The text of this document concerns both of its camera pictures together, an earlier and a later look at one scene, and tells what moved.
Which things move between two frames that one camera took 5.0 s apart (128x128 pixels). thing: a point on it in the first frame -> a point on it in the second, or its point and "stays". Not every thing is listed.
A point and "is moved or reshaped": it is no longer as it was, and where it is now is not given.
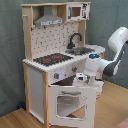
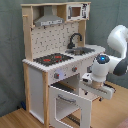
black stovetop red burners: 53,58 stays
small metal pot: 78,52 stays
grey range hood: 48,18 stays
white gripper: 81,78 -> 96,87
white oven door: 71,106 is moved or reshaped
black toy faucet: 71,45 stays
